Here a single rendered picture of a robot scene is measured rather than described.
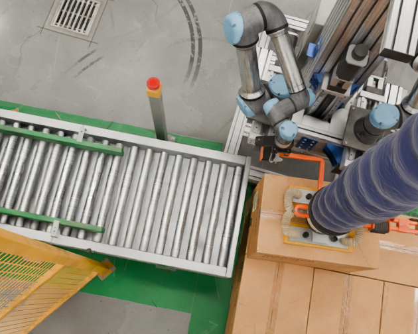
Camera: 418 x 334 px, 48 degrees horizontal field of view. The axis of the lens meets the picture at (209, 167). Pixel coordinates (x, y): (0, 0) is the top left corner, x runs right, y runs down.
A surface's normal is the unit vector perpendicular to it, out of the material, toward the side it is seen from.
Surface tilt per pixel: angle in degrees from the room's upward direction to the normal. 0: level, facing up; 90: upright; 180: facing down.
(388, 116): 7
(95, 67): 0
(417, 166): 72
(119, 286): 0
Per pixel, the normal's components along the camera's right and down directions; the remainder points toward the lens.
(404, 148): -0.95, -0.11
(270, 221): 0.04, -0.25
